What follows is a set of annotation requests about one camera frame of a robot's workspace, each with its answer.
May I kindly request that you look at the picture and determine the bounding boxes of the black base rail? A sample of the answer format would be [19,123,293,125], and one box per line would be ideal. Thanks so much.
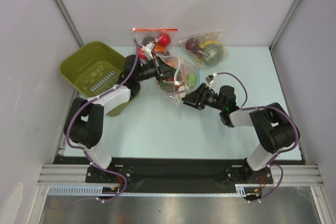
[53,156,304,192]

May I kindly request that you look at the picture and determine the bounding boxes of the aluminium frame post left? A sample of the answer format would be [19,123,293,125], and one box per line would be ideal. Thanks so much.
[53,0,85,48]

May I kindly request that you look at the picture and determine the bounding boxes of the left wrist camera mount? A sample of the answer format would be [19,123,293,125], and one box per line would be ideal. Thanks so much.
[138,42,155,62]

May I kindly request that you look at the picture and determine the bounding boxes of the blue zip citrus bag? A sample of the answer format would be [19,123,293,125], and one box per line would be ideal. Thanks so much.
[184,59,200,95]

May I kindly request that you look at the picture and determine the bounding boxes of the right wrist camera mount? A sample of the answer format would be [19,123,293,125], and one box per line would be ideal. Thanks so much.
[205,73,217,89]

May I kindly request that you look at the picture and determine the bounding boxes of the clear bag with melon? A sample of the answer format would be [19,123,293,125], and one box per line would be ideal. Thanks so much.
[178,31,230,68]

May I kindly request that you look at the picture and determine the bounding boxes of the olive green plastic basket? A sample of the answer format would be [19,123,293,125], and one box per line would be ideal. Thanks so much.
[59,40,142,118]

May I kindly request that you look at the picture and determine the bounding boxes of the red zip fruit bag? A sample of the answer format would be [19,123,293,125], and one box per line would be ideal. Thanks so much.
[131,27,178,63]

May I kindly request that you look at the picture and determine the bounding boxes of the aluminium frame post right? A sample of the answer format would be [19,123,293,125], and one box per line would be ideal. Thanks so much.
[269,0,303,53]

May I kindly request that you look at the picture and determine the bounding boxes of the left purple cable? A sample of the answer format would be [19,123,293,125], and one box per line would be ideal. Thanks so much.
[65,39,140,205]

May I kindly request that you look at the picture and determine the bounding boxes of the white cable duct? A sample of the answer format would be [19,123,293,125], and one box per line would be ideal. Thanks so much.
[48,184,262,197]

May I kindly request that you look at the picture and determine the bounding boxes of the aluminium frame post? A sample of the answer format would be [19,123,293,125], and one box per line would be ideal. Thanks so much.
[269,0,303,53]
[53,0,85,48]

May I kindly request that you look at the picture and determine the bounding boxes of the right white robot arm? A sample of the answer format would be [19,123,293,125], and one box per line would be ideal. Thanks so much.
[182,83,300,183]

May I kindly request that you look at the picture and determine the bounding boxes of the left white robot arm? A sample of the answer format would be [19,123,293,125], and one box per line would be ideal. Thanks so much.
[64,55,182,182]

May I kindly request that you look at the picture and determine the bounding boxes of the polka dot strawberry bag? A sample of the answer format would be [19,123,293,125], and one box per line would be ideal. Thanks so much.
[157,56,190,105]

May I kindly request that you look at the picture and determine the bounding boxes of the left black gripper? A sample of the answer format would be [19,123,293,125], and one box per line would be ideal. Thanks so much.
[135,56,180,83]

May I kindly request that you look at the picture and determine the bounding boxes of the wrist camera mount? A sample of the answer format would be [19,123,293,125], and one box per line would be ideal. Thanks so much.
[205,73,217,89]
[138,42,155,62]

